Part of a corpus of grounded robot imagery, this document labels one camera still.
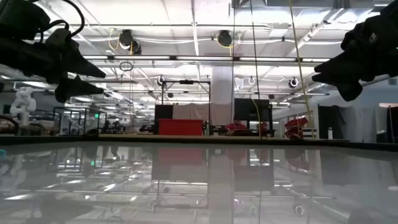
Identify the black cable ring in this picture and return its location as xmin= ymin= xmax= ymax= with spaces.
xmin=119 ymin=60 xmax=134 ymax=72

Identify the black gantry frame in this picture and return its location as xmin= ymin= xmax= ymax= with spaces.
xmin=160 ymin=79 xmax=212 ymax=136

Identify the black ceiling cable reel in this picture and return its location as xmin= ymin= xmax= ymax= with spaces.
xmin=118 ymin=29 xmax=143 ymax=55
xmin=216 ymin=29 xmax=233 ymax=48

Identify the short yellow cable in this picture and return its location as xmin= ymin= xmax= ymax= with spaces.
xmin=251 ymin=98 xmax=262 ymax=138

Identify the ceiling light strip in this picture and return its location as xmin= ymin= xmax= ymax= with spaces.
xmin=81 ymin=55 xmax=331 ymax=63

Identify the thick black left gripper cable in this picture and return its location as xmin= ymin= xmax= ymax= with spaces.
xmin=61 ymin=0 xmax=86 ymax=39

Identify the thin black left camera cable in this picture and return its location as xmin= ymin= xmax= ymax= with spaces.
xmin=39 ymin=19 xmax=70 ymax=43

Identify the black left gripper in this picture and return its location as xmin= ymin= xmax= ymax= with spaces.
xmin=0 ymin=29 xmax=107 ymax=104

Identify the dark curtain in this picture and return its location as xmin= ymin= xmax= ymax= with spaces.
xmin=317 ymin=105 xmax=346 ymax=140

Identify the red cabinet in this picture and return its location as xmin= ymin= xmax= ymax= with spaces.
xmin=158 ymin=118 xmax=205 ymax=136

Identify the black monitor screen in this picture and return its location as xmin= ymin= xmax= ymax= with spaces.
xmin=233 ymin=98 xmax=274 ymax=123

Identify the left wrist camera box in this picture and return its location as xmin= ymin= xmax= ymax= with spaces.
xmin=45 ymin=27 xmax=72 ymax=48

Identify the black upright panel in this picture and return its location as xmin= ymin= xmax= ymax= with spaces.
xmin=154 ymin=103 xmax=175 ymax=135

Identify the long black hanging cable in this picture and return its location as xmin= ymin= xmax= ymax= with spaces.
xmin=249 ymin=0 xmax=262 ymax=138

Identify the black table frame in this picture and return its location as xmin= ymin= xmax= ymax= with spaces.
xmin=0 ymin=133 xmax=398 ymax=152

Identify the long yellow hanging cable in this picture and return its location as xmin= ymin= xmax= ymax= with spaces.
xmin=289 ymin=0 xmax=315 ymax=139

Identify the white robot figure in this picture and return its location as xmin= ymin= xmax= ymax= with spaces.
xmin=9 ymin=86 xmax=37 ymax=127

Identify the black framed glass enclosure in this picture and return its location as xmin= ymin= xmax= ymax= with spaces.
xmin=52 ymin=106 xmax=101 ymax=137

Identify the white cloth sheet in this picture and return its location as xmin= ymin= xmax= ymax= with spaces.
xmin=172 ymin=103 xmax=235 ymax=126

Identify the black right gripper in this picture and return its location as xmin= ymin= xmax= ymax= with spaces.
xmin=311 ymin=11 xmax=398 ymax=103

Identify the dark curved hose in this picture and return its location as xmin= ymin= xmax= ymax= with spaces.
xmin=0 ymin=114 xmax=20 ymax=135

